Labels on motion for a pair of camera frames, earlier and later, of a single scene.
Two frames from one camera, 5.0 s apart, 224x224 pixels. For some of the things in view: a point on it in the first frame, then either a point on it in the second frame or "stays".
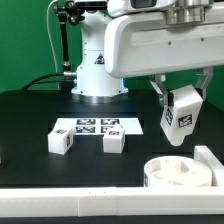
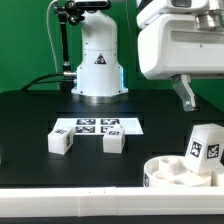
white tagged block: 178,120 → 205,152
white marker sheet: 97,126 stays
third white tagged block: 60,140 stays
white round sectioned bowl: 176,171 stays
